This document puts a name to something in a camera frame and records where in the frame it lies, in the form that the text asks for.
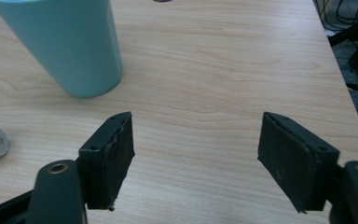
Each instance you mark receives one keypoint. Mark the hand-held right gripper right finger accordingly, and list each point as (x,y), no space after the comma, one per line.
(295,158)

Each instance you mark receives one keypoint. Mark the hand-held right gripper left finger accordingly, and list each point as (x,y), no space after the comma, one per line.
(107,161)

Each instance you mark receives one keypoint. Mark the light teal cup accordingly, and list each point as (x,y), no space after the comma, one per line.
(74,46)

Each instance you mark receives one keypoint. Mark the dark round object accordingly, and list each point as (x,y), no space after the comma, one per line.
(162,0)

